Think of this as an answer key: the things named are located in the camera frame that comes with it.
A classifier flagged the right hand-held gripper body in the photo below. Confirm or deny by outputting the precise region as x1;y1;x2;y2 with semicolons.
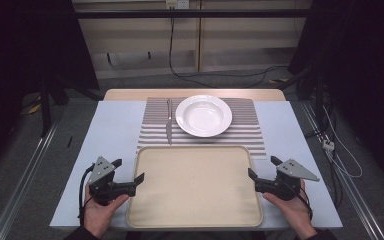
255;158;321;202

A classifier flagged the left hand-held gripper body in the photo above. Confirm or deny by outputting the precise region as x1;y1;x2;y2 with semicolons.
87;155;138;206

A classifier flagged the person's left hand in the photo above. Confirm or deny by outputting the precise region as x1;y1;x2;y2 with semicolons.
83;184;130;240

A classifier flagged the person's right hand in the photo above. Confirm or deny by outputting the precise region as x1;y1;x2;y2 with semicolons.
262;179;318;240

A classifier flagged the striped placemat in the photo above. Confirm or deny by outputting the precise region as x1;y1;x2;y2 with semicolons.
135;96;268;158

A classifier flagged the beige tray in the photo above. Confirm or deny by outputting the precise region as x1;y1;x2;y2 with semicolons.
125;145;264;230

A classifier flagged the silver table knife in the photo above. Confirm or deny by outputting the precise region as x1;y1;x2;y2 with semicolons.
165;98;174;146

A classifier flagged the white round plate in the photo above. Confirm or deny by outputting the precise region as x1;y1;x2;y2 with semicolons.
174;94;233;138

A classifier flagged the black metal stand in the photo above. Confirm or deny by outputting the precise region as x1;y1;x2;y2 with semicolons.
39;75;54;138

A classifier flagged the dark curtain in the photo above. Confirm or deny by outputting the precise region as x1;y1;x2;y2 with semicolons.
287;0;384;191
0;0;100;183

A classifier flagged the black horizontal bar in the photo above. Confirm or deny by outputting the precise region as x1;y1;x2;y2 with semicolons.
74;8;315;20

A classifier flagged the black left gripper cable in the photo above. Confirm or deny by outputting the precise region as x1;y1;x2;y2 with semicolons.
77;164;96;220

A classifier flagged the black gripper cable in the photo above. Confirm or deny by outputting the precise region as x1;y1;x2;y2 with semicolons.
293;186;314;222
77;164;96;220

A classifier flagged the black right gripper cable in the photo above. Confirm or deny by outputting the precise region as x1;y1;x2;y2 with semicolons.
293;186;314;222

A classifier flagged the metal floor rail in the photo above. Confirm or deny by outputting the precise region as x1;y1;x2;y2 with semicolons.
0;122;60;240
299;99;384;240

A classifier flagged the white cable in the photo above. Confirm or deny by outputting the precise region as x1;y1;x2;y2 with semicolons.
322;105;364;179

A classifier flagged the long black floor cable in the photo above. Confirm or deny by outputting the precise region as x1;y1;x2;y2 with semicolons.
168;16;290;90

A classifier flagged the white wall socket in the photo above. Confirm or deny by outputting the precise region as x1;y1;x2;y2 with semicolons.
165;0;191;10

